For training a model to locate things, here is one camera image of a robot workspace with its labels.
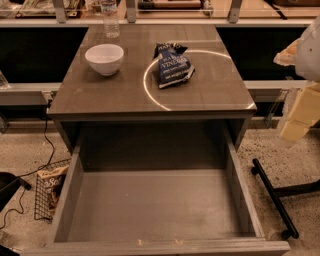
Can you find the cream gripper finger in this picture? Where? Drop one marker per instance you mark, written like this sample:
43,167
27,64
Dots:
304,113

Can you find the blue chip bag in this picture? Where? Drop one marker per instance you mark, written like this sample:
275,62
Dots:
174,67

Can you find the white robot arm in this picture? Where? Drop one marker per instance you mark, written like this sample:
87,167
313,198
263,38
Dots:
304,55

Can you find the brown snack bag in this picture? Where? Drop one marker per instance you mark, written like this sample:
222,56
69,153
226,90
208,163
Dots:
53,182

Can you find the black chair base leg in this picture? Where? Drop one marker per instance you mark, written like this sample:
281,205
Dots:
277,193

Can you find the grey cabinet with table top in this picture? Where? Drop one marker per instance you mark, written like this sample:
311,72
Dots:
215,91

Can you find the open grey drawer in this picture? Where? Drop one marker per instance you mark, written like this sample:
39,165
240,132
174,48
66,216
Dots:
156,189

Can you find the white ceramic bowl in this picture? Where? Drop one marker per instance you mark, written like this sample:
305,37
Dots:
106,59

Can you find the clear plastic water bottle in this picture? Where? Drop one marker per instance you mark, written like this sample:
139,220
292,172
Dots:
110,18

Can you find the black object at left edge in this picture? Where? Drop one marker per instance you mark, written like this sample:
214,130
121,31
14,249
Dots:
9,184

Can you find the metal shelf rail frame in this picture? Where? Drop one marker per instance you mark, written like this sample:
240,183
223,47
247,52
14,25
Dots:
65,12

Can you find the black wire basket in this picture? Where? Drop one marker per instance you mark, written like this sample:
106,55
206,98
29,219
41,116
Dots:
41,209

